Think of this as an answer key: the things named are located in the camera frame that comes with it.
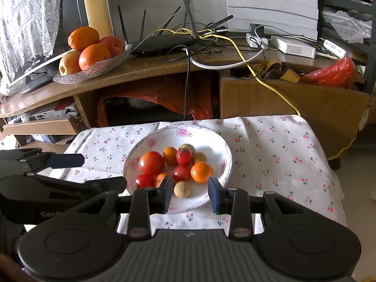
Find yellow cable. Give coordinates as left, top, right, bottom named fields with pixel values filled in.
left=147, top=0, right=371, bottom=161

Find cream yellow board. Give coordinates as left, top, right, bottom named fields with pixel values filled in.
left=81, top=0, right=115, bottom=40

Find black television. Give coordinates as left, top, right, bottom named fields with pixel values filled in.
left=0, top=0, right=89, bottom=94

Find brown paper scraps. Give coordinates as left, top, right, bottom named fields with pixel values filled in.
left=258, top=60, right=302, bottom=83

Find white power adapter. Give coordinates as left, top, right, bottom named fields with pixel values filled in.
left=246, top=23, right=269, bottom=50

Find red cherry tomato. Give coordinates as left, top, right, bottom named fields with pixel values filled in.
left=176, top=147, right=194, bottom=166
left=134, top=174, right=156, bottom=189
left=172, top=166, right=191, bottom=182

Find cherry print tablecloth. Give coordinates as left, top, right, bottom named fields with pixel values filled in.
left=22, top=114, right=349, bottom=235

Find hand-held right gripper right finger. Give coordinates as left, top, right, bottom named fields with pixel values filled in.
left=208, top=176, right=314, bottom=239

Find white floral porcelain bowl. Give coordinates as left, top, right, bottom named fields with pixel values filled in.
left=122, top=124, right=234, bottom=215

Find large red tomato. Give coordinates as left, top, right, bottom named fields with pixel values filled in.
left=139, top=151, right=165, bottom=176

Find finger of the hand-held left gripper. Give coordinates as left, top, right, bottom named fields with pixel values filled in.
left=0, top=149, right=85, bottom=173
left=0, top=174, right=127, bottom=201

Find large orange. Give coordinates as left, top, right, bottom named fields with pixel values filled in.
left=68, top=26, right=100, bottom=51
left=79, top=44, right=112, bottom=71

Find white lace cloth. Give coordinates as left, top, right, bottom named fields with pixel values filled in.
left=0, top=0, right=63, bottom=81

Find white cable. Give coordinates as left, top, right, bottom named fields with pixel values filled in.
left=191, top=47, right=265, bottom=69

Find silver media player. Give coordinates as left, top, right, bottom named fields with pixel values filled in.
left=6, top=109, right=78, bottom=124

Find bubble wrap sheet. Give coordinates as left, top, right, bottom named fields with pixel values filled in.
left=321, top=10, right=376, bottom=46

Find white slatted panel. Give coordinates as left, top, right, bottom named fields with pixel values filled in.
left=225, top=0, right=320, bottom=42

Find orange tomato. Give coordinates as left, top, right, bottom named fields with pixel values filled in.
left=190, top=161, right=214, bottom=184

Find white power strip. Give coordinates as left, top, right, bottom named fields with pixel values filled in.
left=323, top=39, right=347, bottom=59

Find large red plastic bag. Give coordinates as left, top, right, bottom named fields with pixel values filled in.
left=97, top=86, right=220, bottom=127

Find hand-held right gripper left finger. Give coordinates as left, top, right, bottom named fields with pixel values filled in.
left=70, top=176, right=176, bottom=238

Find black router with antennas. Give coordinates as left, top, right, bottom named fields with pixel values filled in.
left=117, top=0, right=234, bottom=56

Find wooden television cabinet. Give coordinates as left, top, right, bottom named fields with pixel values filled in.
left=0, top=50, right=371, bottom=165

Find yellow red apple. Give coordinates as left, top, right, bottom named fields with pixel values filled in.
left=59, top=51, right=83, bottom=76

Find glass fruit plate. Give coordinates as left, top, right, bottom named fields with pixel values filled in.
left=53, top=43, right=133, bottom=85

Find dark metal shelf rack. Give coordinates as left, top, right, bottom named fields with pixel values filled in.
left=317, top=0, right=376, bottom=94

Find black cable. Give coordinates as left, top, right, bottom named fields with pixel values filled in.
left=184, top=50, right=191, bottom=121

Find white box device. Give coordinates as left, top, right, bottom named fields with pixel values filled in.
left=270, top=35, right=316, bottom=59

